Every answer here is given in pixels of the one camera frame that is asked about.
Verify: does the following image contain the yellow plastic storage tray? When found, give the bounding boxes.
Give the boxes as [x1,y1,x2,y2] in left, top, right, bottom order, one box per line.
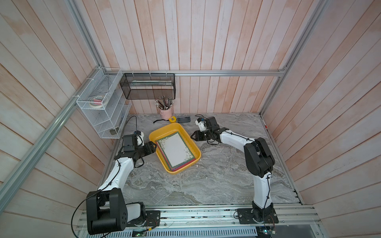
[149,123,201,175]

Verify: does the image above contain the green bordered stationery paper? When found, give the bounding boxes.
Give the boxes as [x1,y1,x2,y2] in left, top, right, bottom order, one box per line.
[156,132,195,167]

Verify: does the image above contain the red bordered stationery paper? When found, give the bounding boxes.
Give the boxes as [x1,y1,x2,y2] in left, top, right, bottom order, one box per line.
[157,145,196,172]

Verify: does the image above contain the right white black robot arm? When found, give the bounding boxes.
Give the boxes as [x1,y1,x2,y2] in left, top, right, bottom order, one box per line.
[191,114,275,216]

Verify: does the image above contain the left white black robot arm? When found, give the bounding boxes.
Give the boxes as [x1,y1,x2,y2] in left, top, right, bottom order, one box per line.
[83,131,157,237]

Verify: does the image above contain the yellow tape measure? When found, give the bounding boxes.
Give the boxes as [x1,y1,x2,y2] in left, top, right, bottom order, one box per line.
[169,116,177,123]

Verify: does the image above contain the pink pencil cup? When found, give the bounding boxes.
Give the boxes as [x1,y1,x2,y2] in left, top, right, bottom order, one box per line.
[160,108,173,120]

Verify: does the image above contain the pencils bundle in cup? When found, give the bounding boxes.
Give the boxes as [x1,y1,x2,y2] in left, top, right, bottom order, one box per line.
[155,96,174,111]

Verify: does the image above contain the tape roll on shelf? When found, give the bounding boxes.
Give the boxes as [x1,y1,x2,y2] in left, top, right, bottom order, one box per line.
[88,95,109,109]

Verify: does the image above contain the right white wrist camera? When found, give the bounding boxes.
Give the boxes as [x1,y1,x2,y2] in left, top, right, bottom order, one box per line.
[195,118,207,131]

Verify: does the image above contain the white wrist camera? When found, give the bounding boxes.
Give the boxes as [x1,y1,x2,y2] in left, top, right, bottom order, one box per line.
[134,130,144,147]
[195,118,207,131]

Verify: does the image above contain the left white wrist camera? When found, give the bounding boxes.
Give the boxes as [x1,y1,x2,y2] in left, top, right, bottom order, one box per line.
[134,130,144,147]

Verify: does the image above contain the white wire shelf rack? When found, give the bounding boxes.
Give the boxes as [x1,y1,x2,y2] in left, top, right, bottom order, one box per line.
[76,67,131,139]

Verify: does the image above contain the black mesh wall basket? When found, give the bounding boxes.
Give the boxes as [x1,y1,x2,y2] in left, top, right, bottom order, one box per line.
[120,73,176,100]

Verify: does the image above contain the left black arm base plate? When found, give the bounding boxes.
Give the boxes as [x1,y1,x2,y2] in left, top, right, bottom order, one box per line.
[126,210,161,228]

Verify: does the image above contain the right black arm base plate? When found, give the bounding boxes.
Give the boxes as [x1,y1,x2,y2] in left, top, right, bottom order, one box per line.
[236,206,279,225]

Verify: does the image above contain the aluminium front rail frame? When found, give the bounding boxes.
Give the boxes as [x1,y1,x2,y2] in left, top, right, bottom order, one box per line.
[74,204,323,238]

